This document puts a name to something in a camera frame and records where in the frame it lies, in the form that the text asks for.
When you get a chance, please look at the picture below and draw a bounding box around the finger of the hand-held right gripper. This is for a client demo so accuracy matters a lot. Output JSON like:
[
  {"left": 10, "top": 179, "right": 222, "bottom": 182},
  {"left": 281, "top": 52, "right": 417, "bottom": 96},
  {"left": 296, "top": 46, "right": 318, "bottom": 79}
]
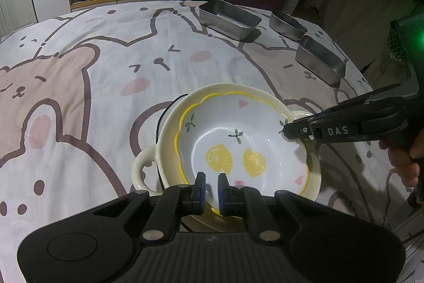
[{"left": 280, "top": 84, "right": 411, "bottom": 146}]

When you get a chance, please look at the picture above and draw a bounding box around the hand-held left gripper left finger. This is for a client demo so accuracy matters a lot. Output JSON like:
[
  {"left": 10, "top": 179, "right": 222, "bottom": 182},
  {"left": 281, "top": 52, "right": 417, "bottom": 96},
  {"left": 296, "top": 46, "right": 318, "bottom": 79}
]
[{"left": 93, "top": 172, "right": 206, "bottom": 244}]

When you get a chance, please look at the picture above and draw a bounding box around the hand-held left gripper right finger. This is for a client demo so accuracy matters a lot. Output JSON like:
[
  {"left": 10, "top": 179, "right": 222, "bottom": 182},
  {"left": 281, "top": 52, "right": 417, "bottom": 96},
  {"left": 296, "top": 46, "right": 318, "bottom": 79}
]
[{"left": 217, "top": 172, "right": 332, "bottom": 242}]

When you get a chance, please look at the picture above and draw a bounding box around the cream two-handled bowl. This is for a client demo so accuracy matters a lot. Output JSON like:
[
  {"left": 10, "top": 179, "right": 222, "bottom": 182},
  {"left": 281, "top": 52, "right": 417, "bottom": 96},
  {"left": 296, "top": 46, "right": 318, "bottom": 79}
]
[{"left": 131, "top": 83, "right": 322, "bottom": 234}]

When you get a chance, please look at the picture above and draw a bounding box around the rectangular steel tray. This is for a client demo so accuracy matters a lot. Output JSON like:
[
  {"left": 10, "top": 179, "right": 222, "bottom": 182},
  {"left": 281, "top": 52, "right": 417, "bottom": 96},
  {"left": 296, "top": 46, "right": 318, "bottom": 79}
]
[
  {"left": 295, "top": 35, "right": 347, "bottom": 85},
  {"left": 198, "top": 0, "right": 263, "bottom": 41}
]

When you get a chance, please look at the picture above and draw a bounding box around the lemon print bowl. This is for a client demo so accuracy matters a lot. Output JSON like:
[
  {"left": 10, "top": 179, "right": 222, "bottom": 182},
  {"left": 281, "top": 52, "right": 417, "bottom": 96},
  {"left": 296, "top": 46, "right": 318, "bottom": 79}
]
[{"left": 174, "top": 91, "right": 310, "bottom": 217}]

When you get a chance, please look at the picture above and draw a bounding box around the oval steel bowl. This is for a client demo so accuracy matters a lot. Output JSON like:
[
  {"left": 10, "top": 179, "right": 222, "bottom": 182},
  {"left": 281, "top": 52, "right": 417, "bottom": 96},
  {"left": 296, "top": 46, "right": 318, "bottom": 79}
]
[{"left": 268, "top": 11, "right": 308, "bottom": 41}]

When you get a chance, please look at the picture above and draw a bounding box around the person's right hand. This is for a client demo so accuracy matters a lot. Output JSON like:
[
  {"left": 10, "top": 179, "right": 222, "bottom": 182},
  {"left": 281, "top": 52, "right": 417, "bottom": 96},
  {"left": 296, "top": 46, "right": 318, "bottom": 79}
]
[{"left": 379, "top": 139, "right": 424, "bottom": 187}]

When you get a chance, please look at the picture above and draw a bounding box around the black mesh rack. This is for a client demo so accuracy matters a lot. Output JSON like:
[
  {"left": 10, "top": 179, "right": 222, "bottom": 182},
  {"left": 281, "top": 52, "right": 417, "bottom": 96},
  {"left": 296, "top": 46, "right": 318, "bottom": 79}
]
[{"left": 389, "top": 19, "right": 414, "bottom": 62}]

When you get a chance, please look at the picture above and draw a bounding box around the bear print tablecloth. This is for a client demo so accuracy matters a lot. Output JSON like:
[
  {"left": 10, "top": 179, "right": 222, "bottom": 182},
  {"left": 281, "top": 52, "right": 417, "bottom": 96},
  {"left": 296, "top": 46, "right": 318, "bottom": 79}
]
[{"left": 0, "top": 0, "right": 398, "bottom": 283}]

